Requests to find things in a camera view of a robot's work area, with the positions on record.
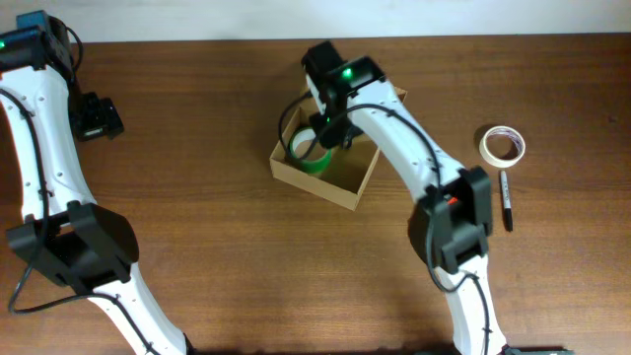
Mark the brown cardboard box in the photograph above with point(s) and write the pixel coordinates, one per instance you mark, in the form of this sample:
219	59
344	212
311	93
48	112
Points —
343	181

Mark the cream masking tape roll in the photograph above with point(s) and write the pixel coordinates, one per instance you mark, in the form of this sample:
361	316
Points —
502	146

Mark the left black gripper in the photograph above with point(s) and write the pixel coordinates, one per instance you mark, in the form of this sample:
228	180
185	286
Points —
105	118

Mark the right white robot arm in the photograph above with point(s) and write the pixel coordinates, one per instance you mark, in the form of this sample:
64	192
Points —
452	217

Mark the black marker pen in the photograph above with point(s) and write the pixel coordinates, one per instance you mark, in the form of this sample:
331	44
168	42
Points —
506	201

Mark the green tape roll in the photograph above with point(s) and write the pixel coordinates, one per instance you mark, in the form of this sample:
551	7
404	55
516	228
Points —
307	155

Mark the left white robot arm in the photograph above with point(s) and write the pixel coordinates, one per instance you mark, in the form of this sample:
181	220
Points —
66	236

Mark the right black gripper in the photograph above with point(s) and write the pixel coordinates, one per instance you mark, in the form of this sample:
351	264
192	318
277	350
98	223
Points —
328	137

